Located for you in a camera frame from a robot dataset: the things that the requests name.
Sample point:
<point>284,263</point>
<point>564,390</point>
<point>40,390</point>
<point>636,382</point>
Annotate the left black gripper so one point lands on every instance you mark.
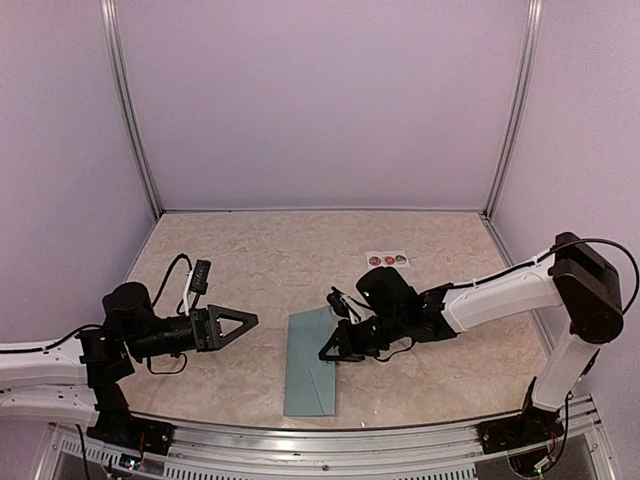
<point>198,315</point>

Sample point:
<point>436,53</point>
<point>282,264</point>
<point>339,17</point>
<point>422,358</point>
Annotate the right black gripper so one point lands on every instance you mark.
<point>334,340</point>

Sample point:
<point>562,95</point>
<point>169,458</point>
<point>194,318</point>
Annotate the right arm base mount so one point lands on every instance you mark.
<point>530,426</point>

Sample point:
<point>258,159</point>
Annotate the teal paper envelope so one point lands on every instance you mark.
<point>310,383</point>

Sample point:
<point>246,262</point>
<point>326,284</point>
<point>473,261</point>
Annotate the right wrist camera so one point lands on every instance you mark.
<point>341,307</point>

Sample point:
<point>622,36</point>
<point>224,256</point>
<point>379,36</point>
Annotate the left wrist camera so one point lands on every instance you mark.
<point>196,285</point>

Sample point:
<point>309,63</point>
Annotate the front aluminium rail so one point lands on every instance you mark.
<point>449,450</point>

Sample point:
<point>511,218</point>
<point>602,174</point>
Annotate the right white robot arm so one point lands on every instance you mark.
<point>570,275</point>

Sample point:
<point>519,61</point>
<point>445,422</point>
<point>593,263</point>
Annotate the left aluminium frame post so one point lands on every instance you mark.
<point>116,54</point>

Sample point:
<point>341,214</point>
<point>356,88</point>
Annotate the right aluminium frame post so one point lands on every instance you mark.
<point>517,106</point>

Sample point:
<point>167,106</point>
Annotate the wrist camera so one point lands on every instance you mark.
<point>341,307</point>
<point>196,285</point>

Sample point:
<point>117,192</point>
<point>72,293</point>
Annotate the wax seal sticker sheet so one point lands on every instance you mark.
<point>395,259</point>

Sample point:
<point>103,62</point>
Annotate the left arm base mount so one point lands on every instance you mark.
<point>116,425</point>

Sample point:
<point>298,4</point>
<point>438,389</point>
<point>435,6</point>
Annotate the aluminium frame post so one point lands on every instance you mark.
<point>517,106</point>
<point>116,54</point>

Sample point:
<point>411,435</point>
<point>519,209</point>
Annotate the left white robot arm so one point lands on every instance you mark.
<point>76,379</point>

